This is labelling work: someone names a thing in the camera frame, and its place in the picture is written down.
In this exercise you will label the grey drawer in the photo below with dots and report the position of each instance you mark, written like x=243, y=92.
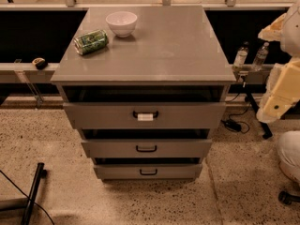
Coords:
x=148, y=171
x=147, y=148
x=126, y=115

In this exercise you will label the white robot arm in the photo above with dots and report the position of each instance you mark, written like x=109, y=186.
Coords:
x=283, y=87

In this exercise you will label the grey drawer cabinet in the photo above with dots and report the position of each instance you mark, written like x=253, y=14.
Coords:
x=172, y=56

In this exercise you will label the grey bottom drawer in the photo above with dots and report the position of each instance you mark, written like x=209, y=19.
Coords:
x=148, y=171

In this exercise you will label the grey top drawer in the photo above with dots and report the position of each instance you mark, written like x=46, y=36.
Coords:
x=126, y=115

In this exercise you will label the white ceramic bowl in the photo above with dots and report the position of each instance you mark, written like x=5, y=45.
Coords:
x=122, y=23

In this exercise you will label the green soda can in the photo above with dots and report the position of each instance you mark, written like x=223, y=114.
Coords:
x=91, y=42

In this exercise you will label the clear water bottle left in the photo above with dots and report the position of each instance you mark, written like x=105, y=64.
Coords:
x=241, y=56

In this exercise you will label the clear water bottle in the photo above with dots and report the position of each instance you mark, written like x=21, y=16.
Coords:
x=241, y=56
x=260, y=57

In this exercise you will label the black yellow tape measure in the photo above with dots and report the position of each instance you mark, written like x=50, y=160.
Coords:
x=40, y=63

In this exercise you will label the black stand leg right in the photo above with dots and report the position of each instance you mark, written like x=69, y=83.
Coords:
x=267, y=132

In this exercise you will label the black stand leg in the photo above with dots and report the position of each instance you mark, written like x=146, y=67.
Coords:
x=39, y=174
x=267, y=132

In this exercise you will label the clear water bottle right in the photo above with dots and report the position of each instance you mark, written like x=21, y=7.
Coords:
x=260, y=57

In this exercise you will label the black stand leg left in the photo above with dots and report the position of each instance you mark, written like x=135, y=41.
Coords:
x=39, y=174

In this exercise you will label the black caster wheel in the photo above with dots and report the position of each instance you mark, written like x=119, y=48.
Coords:
x=287, y=198

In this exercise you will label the grey metal rail shelf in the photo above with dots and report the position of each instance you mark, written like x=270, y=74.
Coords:
x=26, y=72

